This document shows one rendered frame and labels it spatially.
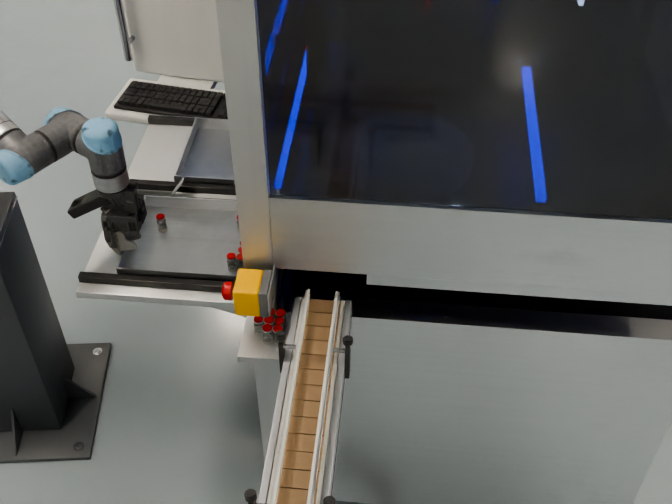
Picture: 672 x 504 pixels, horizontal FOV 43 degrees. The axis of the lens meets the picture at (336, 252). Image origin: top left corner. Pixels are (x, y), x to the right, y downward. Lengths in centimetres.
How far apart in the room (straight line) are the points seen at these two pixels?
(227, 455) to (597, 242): 145
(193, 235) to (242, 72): 68
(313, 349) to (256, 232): 27
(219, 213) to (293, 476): 80
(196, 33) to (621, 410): 162
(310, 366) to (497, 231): 46
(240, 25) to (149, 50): 136
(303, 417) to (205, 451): 112
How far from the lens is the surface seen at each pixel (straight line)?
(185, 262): 204
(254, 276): 177
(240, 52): 150
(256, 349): 184
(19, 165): 183
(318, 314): 183
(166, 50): 278
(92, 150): 182
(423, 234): 171
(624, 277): 182
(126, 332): 311
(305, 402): 169
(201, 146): 238
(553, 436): 224
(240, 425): 280
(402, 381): 206
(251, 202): 169
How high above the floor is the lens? 229
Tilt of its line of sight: 44 degrees down
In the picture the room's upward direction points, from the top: straight up
